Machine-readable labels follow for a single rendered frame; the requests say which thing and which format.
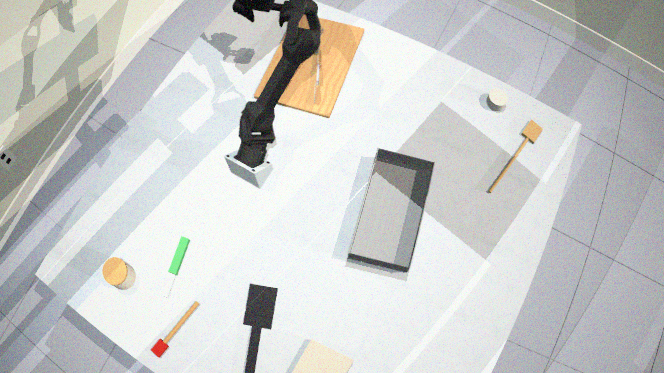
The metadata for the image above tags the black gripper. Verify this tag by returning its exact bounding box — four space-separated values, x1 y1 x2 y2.
232 0 294 27

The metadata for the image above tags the wooden board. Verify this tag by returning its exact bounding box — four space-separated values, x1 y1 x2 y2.
254 18 364 118

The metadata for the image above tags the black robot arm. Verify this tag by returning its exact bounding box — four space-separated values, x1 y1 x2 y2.
234 0 322 168

